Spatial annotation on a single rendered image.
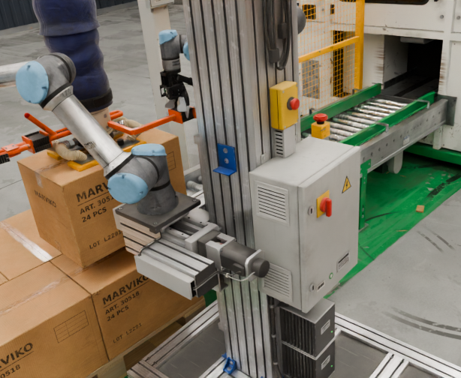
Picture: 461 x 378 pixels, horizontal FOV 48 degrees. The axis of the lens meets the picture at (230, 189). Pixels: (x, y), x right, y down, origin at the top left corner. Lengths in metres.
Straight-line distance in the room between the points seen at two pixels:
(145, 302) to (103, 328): 0.23
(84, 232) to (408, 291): 1.81
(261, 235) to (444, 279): 1.74
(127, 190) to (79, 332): 0.95
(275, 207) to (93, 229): 0.93
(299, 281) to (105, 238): 0.96
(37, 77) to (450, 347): 2.20
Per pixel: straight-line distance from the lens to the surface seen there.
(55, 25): 2.17
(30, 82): 1.69
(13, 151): 2.20
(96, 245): 2.31
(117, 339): 2.59
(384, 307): 3.00
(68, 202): 2.17
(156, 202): 1.84
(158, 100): 3.84
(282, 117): 1.63
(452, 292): 3.18
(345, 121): 3.94
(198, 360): 2.44
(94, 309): 2.44
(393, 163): 3.88
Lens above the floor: 1.93
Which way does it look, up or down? 27 degrees down
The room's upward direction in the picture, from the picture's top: 6 degrees counter-clockwise
